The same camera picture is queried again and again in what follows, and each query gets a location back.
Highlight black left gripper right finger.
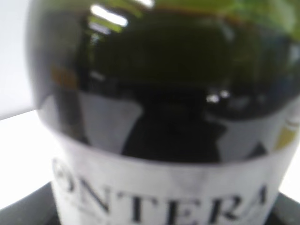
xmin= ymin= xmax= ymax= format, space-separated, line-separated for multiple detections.
xmin=267 ymin=193 xmax=300 ymax=225

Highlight dark red wine bottle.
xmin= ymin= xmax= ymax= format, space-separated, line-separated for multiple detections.
xmin=26 ymin=0 xmax=300 ymax=225

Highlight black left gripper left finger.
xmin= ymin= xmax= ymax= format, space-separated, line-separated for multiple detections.
xmin=0 ymin=183 xmax=59 ymax=225

